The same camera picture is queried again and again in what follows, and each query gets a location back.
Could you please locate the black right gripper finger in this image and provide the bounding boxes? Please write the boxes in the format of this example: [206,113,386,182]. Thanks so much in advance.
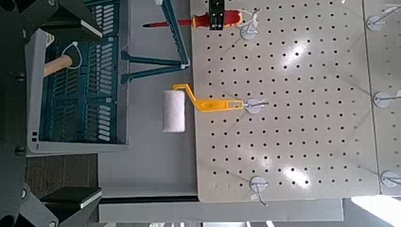
[41,0,104,43]
[41,185,103,227]

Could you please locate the yellow paint roller, white sleeve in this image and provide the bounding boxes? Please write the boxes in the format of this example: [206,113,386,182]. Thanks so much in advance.
[162,83,245,133]

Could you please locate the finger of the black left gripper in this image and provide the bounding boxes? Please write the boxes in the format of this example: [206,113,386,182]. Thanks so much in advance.
[208,0,226,31]

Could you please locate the white cord loop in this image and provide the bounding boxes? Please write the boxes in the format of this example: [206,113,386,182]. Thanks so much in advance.
[61,42,83,71]

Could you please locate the wooden handled tool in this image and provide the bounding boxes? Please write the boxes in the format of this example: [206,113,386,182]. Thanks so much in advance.
[43,55,74,78]

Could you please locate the white pegboard panel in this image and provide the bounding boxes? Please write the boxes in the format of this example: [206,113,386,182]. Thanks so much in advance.
[188,0,381,203]
[362,0,401,197]

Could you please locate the blue and grey plastic crate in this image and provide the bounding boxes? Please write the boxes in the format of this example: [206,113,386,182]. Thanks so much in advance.
[25,0,192,155]

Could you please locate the black stand leg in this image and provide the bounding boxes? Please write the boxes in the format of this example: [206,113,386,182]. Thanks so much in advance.
[99,195,201,204]

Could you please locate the white pegboard hook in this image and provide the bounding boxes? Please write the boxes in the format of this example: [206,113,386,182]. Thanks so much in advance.
[366,5,401,32]
[379,169,401,188]
[249,176,270,207]
[239,8,263,42]
[244,97,270,115]
[373,91,401,109]

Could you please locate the red screwdriver with yellow collar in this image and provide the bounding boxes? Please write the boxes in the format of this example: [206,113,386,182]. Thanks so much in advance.
[141,9,244,30]

